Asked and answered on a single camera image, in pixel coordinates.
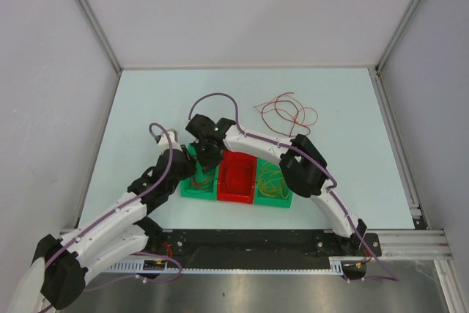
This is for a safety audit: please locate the green plastic bin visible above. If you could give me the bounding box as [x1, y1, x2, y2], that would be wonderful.
[254, 159, 292, 208]
[180, 145, 219, 201]

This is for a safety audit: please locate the right green plastic bin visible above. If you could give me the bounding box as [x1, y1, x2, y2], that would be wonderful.
[254, 159, 292, 208]

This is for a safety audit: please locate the slotted cable duct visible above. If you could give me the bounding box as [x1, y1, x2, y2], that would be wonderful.
[106, 256, 371, 276]

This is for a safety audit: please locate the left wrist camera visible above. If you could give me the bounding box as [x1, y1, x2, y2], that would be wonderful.
[155, 130, 182, 152]

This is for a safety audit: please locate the left green plastic bin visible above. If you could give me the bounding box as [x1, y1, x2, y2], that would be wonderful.
[180, 145, 219, 201]

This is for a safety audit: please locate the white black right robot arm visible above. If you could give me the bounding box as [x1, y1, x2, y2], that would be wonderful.
[185, 114, 367, 255]

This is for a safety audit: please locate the yellow cable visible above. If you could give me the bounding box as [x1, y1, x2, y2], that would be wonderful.
[258, 166, 292, 199]

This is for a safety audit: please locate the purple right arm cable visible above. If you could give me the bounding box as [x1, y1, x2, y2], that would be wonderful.
[187, 92, 402, 283]

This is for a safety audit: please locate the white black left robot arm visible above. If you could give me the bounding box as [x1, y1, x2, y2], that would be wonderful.
[33, 145, 196, 309]

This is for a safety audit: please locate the red plastic bin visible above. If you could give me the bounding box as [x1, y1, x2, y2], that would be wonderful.
[217, 151, 257, 205]

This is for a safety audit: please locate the dark red cable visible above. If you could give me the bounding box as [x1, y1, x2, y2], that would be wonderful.
[254, 92, 319, 139]
[188, 175, 215, 193]

